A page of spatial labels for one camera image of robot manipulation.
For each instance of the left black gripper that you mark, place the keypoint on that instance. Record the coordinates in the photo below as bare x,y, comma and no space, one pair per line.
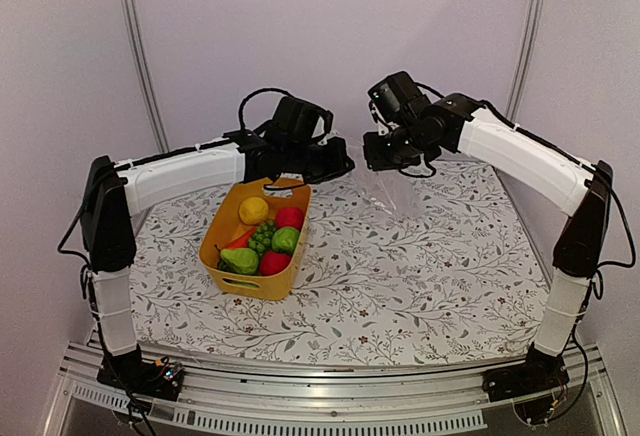
342,163

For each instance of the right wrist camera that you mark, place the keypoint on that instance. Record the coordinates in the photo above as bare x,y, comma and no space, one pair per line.
383,127

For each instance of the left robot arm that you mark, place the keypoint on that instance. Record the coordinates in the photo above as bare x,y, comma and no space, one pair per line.
296,140

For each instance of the right aluminium post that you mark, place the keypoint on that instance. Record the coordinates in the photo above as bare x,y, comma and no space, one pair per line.
532,20

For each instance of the left aluminium post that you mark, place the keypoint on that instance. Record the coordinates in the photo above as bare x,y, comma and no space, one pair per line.
135,37

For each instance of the green toy pear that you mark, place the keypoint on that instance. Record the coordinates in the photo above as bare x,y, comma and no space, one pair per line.
242,261

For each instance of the orange toy carrot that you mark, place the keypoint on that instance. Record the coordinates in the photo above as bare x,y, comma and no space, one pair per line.
242,241

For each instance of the green toy cabbage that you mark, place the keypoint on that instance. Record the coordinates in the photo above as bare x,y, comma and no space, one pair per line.
285,240

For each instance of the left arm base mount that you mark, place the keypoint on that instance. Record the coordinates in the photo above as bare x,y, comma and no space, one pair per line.
161,379

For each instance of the floral table cloth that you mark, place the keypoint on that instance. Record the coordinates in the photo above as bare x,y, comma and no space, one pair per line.
452,280

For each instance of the aluminium post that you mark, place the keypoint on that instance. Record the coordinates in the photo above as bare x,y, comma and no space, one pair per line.
135,37
532,20

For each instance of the aluminium front rail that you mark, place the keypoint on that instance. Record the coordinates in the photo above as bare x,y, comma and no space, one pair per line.
224,395

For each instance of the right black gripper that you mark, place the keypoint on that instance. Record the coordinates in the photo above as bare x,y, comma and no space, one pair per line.
373,157

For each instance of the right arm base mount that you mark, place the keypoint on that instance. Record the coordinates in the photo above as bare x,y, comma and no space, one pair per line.
538,385

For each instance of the green toy grapes bunch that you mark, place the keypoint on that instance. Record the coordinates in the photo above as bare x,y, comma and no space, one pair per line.
261,240

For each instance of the red toy apple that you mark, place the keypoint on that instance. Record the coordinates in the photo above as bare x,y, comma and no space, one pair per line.
292,217

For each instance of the clear zip top bag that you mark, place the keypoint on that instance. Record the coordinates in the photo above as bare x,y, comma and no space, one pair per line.
388,191

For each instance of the red toy tomato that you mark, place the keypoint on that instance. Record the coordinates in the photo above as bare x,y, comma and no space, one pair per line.
273,263

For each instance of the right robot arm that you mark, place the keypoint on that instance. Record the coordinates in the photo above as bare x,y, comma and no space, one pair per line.
421,130

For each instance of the yellow plastic basket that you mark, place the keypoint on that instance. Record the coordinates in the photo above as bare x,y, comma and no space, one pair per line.
227,226

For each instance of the yellow toy lemon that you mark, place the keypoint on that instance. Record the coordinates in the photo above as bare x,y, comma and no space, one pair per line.
253,210

